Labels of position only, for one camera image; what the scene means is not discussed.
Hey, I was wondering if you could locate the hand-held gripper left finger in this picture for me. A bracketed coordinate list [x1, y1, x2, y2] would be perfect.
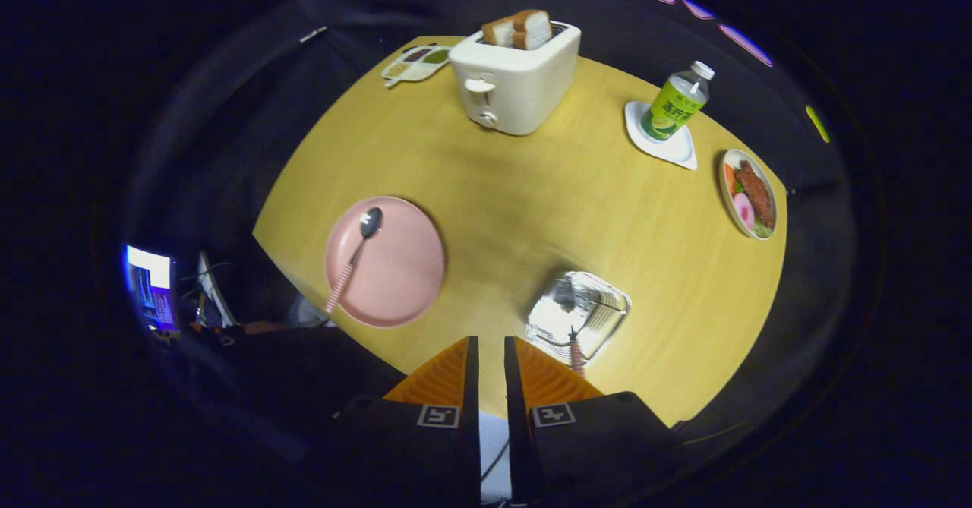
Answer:
[327, 335, 482, 508]

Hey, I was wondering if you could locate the fork with checked handle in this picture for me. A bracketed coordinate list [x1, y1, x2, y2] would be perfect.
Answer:
[566, 295, 587, 378]

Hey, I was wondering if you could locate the white coaster dish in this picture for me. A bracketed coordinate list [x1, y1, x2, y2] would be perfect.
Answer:
[624, 100, 699, 171]

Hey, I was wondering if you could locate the white toaster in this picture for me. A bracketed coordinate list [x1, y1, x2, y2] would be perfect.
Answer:
[448, 21, 582, 137]

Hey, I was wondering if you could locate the spoon with checked handle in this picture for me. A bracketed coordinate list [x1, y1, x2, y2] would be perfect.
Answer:
[324, 207, 383, 315]

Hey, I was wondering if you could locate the pink plate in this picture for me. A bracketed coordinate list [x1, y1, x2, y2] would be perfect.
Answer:
[324, 196, 447, 329]

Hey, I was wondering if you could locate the white plate of food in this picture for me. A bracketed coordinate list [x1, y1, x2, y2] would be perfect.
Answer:
[718, 149, 778, 241]

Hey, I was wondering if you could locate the white divided sauce dish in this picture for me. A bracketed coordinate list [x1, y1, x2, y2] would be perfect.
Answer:
[381, 43, 453, 88]

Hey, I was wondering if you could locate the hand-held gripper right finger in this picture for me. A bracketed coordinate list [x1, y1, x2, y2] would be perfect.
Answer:
[504, 335, 689, 508]

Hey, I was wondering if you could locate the lit computer monitor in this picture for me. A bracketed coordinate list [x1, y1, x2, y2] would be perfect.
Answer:
[124, 244, 177, 333]

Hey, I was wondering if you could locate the green label drink bottle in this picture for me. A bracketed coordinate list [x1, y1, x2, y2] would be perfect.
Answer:
[640, 61, 716, 142]

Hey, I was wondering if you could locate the metal wire basket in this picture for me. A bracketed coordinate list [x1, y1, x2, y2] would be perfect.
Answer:
[525, 270, 632, 368]

